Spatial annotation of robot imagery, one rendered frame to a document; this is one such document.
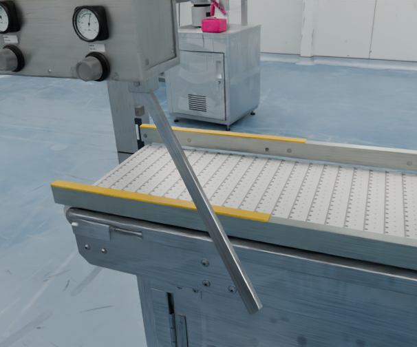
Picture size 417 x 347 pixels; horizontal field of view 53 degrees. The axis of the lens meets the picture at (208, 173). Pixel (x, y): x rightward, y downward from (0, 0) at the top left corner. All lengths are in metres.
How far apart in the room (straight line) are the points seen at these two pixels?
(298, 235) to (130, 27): 0.31
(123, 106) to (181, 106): 2.63
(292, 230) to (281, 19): 5.58
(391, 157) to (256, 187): 0.24
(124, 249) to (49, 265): 1.41
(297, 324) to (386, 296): 0.18
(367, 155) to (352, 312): 0.29
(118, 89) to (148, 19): 0.41
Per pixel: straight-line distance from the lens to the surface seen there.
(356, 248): 0.52
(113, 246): 0.67
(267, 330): 0.72
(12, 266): 2.14
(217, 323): 0.75
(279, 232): 0.53
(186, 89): 3.44
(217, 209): 0.55
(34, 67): 0.57
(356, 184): 0.71
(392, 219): 0.63
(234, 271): 0.46
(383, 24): 5.67
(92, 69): 0.48
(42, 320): 1.79
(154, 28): 0.51
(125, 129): 0.92
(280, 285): 0.58
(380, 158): 0.76
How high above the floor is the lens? 1.17
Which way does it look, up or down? 26 degrees down
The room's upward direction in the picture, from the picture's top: 3 degrees counter-clockwise
